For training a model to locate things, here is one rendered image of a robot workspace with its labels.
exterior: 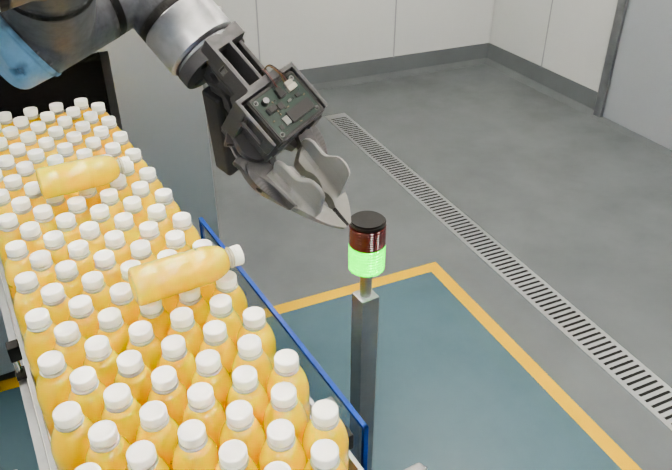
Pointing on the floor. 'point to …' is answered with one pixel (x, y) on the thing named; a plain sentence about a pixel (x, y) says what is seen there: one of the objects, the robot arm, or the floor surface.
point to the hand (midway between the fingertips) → (335, 217)
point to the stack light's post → (364, 360)
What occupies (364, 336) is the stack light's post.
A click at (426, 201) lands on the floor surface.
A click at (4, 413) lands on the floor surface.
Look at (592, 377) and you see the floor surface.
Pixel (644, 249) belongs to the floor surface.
